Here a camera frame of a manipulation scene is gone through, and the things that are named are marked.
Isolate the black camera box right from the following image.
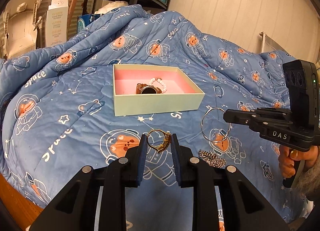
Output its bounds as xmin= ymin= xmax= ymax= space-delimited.
xmin=283 ymin=59 xmax=319 ymax=128

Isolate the large silver hoop bangle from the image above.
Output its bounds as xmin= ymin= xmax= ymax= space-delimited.
xmin=200 ymin=107 xmax=232 ymax=144

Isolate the green box pink lining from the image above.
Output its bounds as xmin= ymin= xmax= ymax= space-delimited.
xmin=113 ymin=64 xmax=204 ymax=116

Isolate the blue astronaut bear quilt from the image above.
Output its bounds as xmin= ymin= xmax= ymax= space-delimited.
xmin=1 ymin=5 xmax=308 ymax=230

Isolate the pearl bead bracelet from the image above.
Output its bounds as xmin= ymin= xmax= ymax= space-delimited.
xmin=149 ymin=77 xmax=168 ymax=94

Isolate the silver chain necklace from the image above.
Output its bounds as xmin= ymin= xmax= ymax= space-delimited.
xmin=198 ymin=149 xmax=228 ymax=168

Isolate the rose gold wristwatch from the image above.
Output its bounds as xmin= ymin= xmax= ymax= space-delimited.
xmin=136 ymin=83 xmax=162 ymax=95

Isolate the white tall carton box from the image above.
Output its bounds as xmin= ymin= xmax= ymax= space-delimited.
xmin=45 ymin=0 xmax=69 ymax=47

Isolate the white baby cradle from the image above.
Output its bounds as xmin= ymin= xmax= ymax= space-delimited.
xmin=2 ymin=0 xmax=42 ymax=58

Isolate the person's right hand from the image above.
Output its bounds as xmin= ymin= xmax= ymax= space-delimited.
xmin=278 ymin=145 xmax=319 ymax=178

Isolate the gold gemstone ring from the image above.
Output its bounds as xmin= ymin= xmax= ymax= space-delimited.
xmin=146 ymin=129 xmax=173 ymax=154

